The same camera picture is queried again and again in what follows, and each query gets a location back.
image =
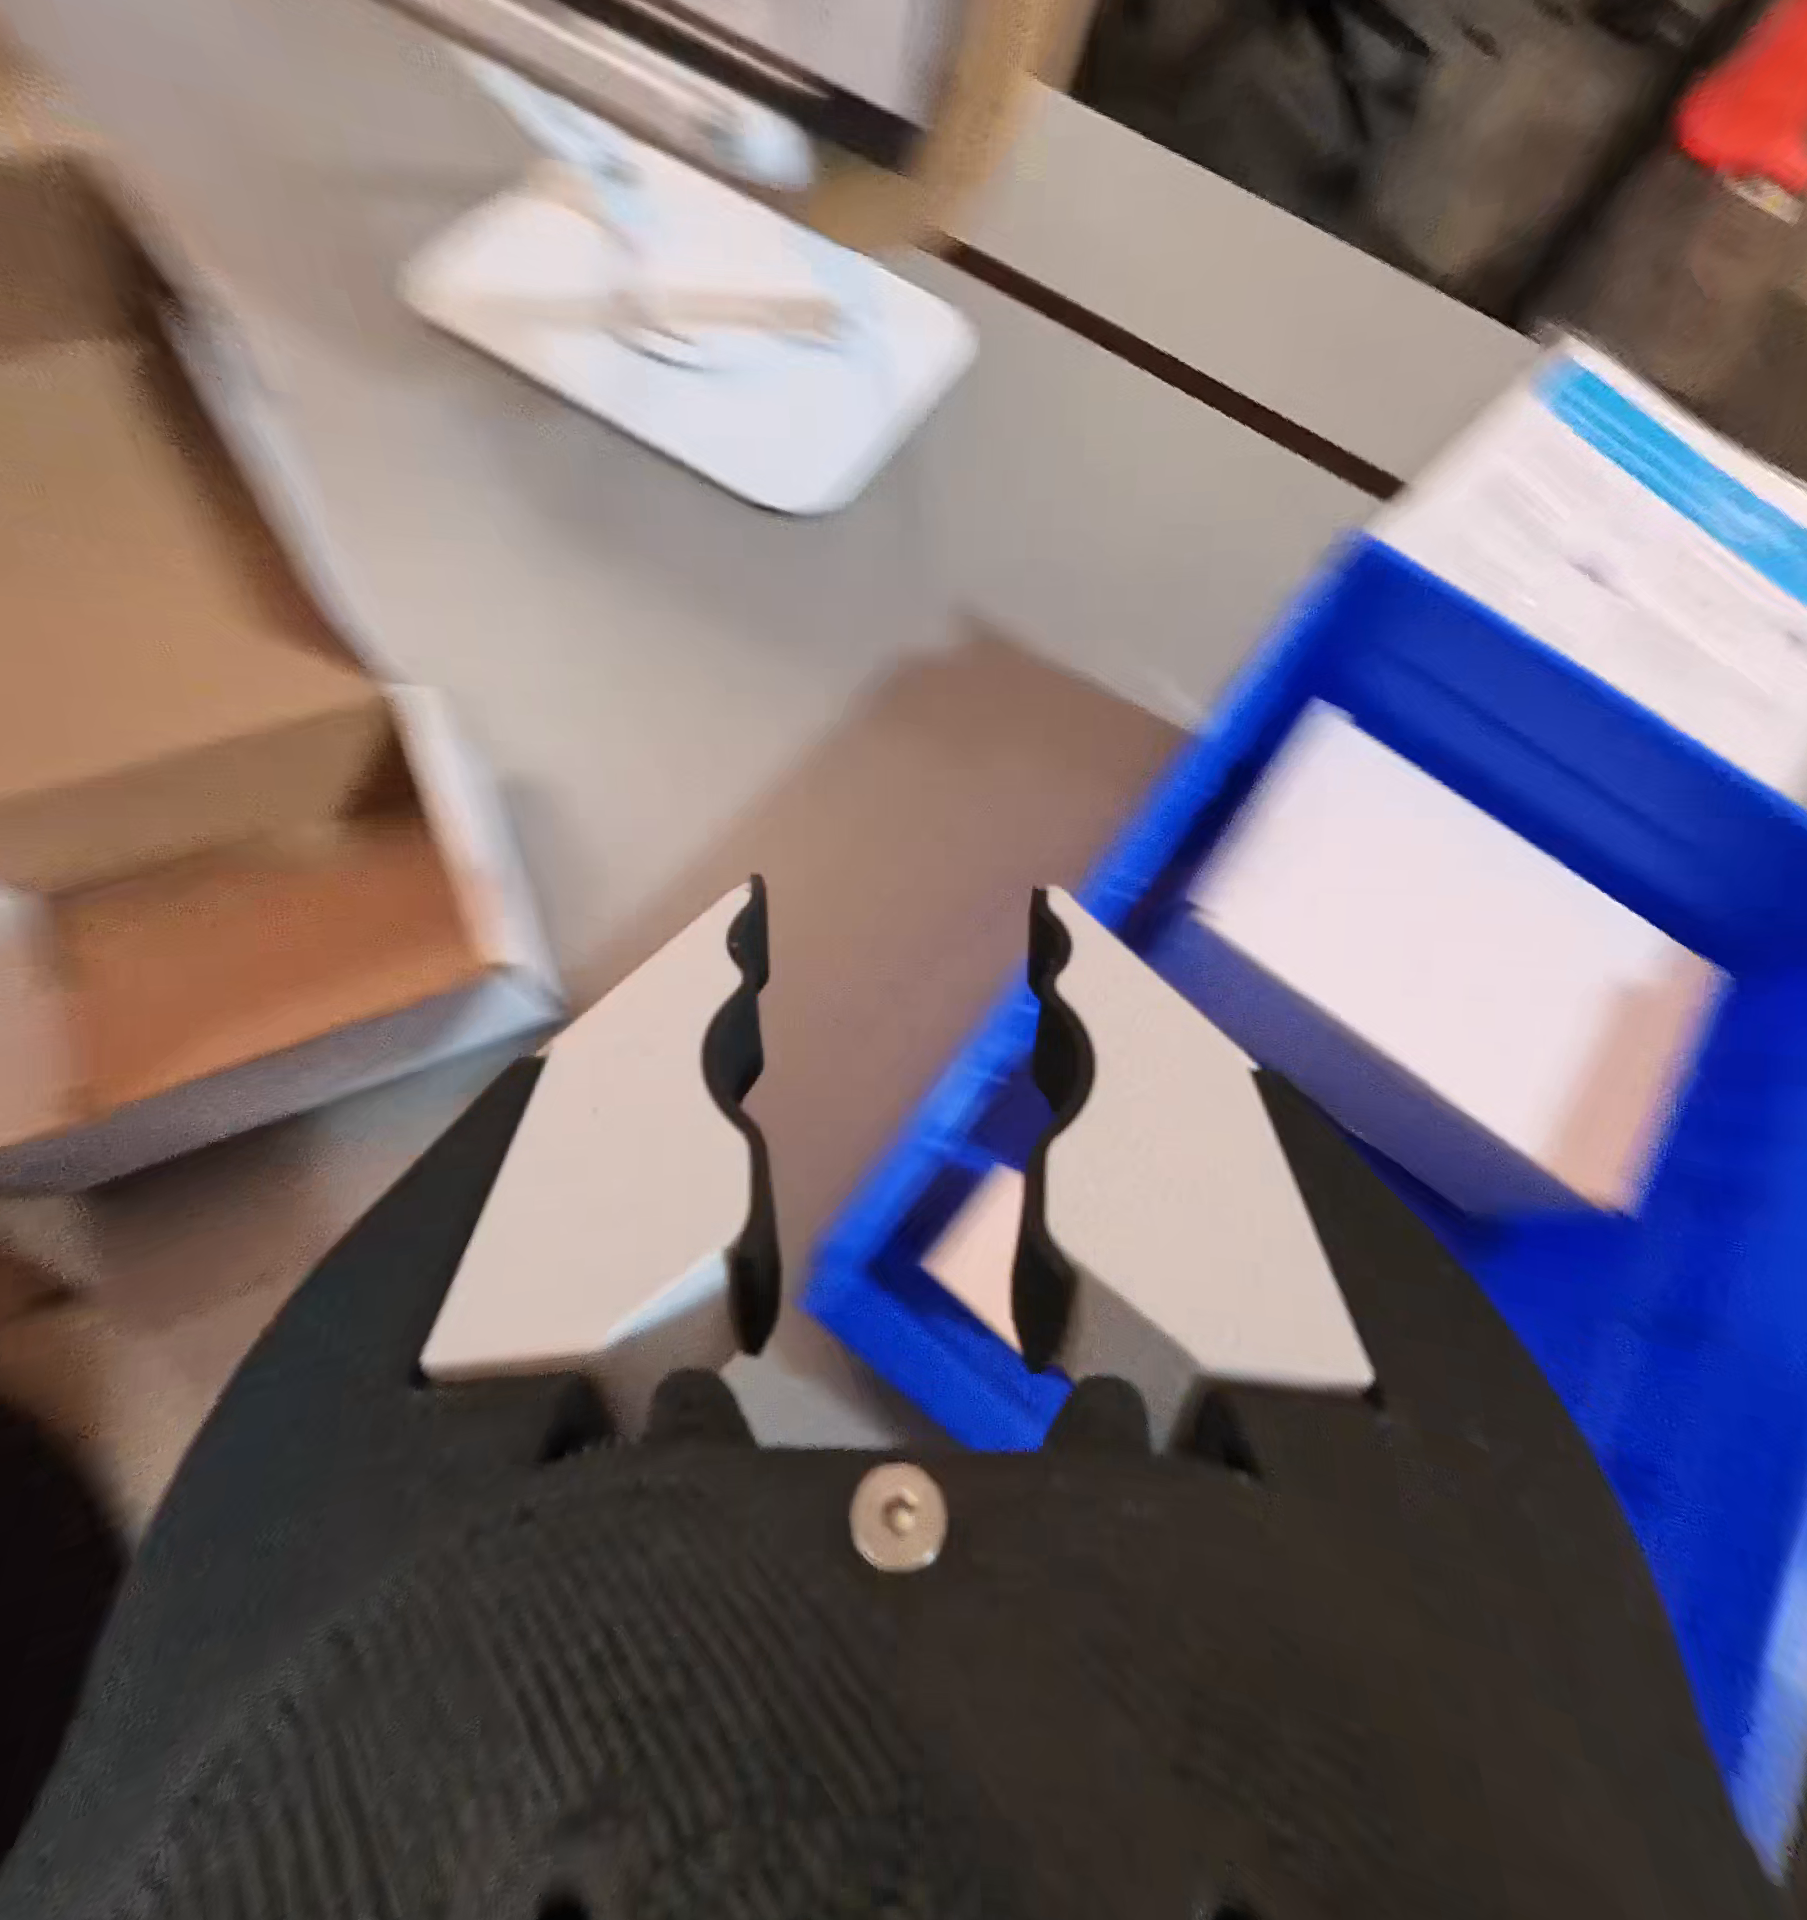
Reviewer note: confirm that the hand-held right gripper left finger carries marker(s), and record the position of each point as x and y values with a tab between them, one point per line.
602	1186

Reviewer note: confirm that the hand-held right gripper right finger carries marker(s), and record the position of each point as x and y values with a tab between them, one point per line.
1203	1199

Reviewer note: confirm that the blue plastic bin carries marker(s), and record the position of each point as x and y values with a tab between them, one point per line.
1668	1424

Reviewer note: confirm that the white cardboard mailer box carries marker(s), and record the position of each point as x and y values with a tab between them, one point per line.
169	675
1443	945

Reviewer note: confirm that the grey desk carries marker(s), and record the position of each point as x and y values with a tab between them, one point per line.
662	629

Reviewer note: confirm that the natural wooden cube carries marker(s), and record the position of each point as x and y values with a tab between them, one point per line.
975	1260

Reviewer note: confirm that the person's dark sweater torso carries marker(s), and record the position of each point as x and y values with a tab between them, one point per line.
18	1649

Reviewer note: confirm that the white sheet with blue header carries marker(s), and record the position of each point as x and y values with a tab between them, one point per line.
1638	570

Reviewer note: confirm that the red object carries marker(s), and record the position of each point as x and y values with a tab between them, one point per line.
1775	89

